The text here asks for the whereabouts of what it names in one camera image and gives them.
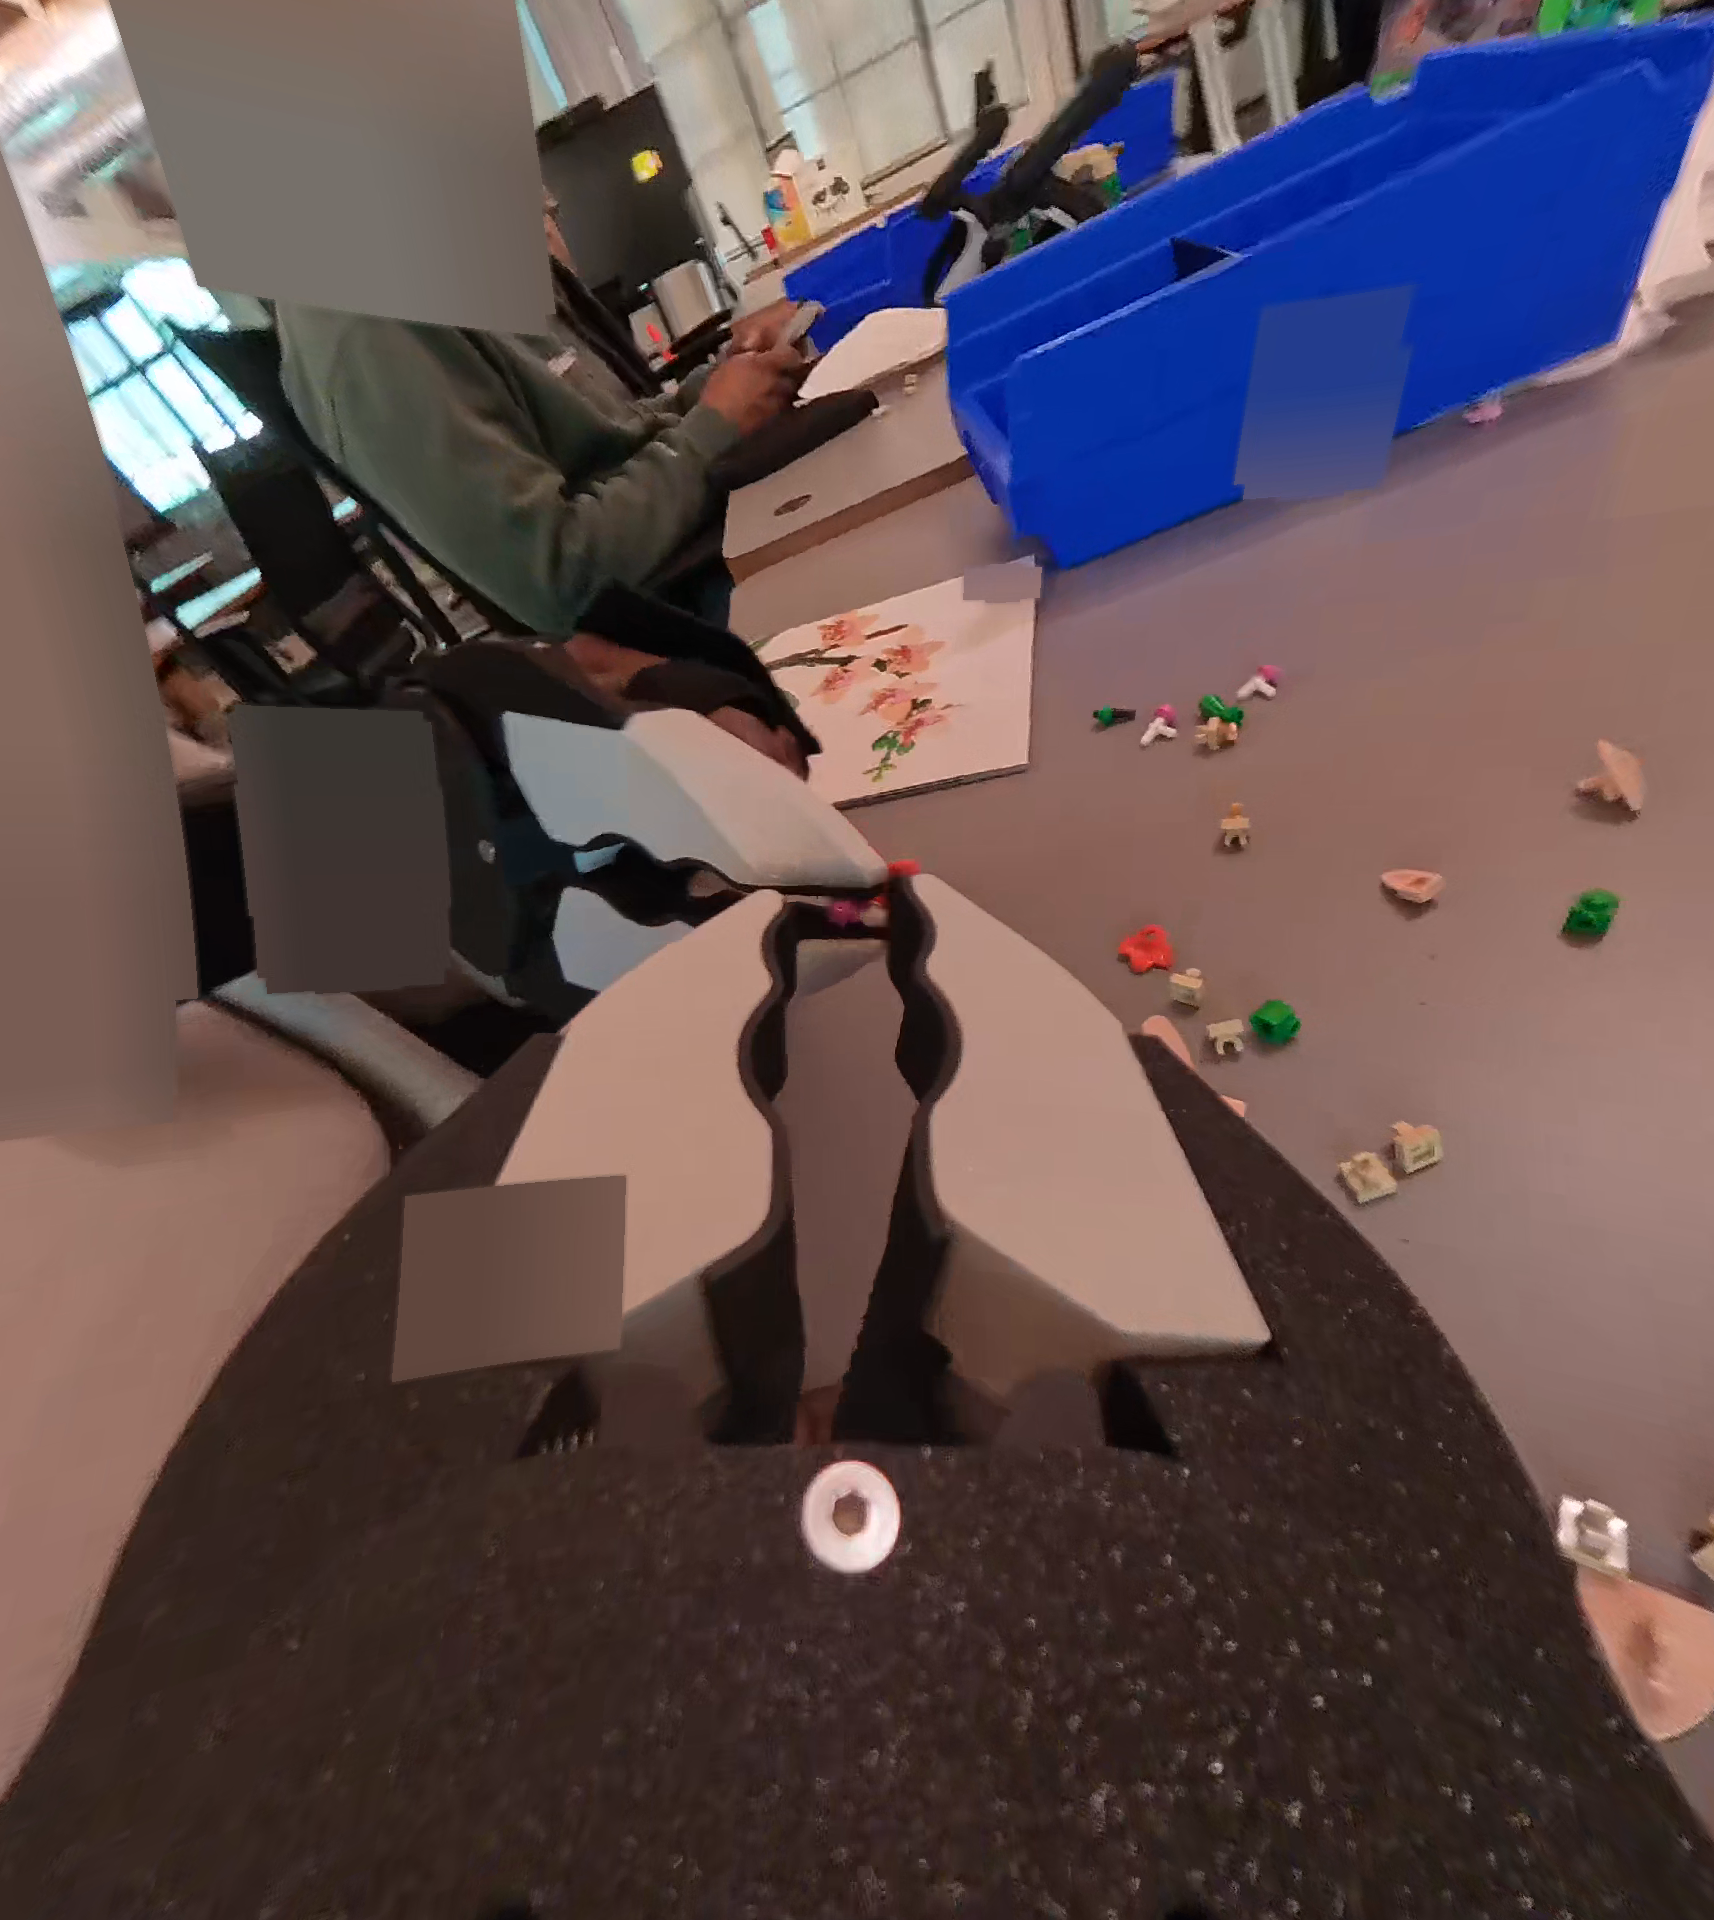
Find pale table with hole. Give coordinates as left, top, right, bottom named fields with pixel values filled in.
left=722, top=381, right=981, bottom=579

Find black cabinet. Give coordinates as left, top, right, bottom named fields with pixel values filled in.
left=535, top=82, right=716, bottom=347

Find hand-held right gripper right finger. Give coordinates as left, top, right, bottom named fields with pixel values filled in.
left=834, top=871, right=1277, bottom=1442

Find grey desk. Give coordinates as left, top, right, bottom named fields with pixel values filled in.
left=722, top=253, right=1714, bottom=1920

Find small toy bricks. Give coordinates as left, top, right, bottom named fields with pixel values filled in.
left=1088, top=660, right=1714, bottom=1742

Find blue plastic bin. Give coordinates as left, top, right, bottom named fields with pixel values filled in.
left=947, top=13, right=1714, bottom=572
left=783, top=73, right=1182, bottom=317

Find flower print instruction booklet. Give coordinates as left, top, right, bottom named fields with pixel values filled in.
left=745, top=558, right=1047, bottom=811

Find black and white tool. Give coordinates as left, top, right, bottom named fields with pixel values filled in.
left=917, top=36, right=1144, bottom=301

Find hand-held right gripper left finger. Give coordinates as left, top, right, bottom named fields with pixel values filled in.
left=393, top=887, right=806, bottom=1427

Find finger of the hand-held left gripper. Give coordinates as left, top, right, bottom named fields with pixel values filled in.
left=557, top=883, right=896, bottom=1004
left=501, top=704, right=900, bottom=902

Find red flower brick piece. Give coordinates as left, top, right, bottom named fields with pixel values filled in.
left=824, top=857, right=926, bottom=924

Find black chair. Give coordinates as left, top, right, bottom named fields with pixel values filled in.
left=123, top=322, right=530, bottom=707

